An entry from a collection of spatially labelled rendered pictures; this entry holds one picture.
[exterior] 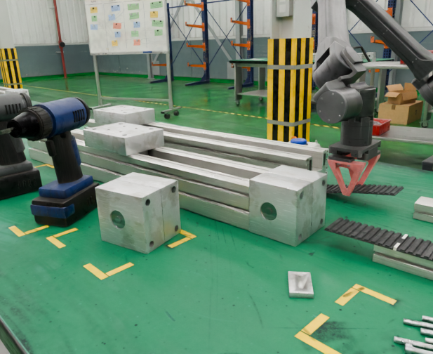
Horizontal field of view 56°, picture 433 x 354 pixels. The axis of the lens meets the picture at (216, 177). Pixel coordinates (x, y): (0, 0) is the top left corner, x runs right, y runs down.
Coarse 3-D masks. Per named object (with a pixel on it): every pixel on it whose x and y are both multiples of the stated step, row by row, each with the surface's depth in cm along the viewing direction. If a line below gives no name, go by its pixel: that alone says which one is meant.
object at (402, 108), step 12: (396, 84) 550; (408, 84) 543; (396, 96) 522; (408, 96) 528; (384, 108) 536; (396, 108) 526; (408, 108) 516; (420, 108) 551; (396, 120) 530; (408, 120) 525
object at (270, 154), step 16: (160, 128) 118; (176, 128) 114; (176, 144) 106; (192, 144) 100; (208, 144) 97; (224, 144) 94; (240, 144) 93; (256, 144) 96; (272, 144) 94; (288, 144) 92; (240, 160) 92; (256, 160) 89; (272, 160) 87; (288, 160) 83; (304, 160) 81; (320, 160) 86
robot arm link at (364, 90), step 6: (348, 84) 72; (354, 84) 73; (360, 84) 74; (366, 84) 75; (360, 90) 71; (366, 90) 72; (372, 90) 73; (366, 96) 73; (372, 96) 73; (366, 102) 73; (372, 102) 73; (366, 108) 73; (372, 108) 74; (360, 114) 74; (366, 114) 74; (372, 114) 74
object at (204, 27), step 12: (204, 0) 1064; (228, 0) 1002; (240, 0) 932; (252, 0) 959; (168, 12) 1180; (204, 12) 1072; (252, 12) 968; (168, 24) 1191; (204, 24) 1074; (240, 24) 954; (252, 24) 976; (204, 36) 1085; (252, 36) 985; (180, 48) 1171; (192, 48) 1138; (204, 48) 1095; (252, 48) 994; (204, 60) 1107; (204, 72) 1118; (252, 72) 1012; (192, 84) 1094; (252, 84) 1023
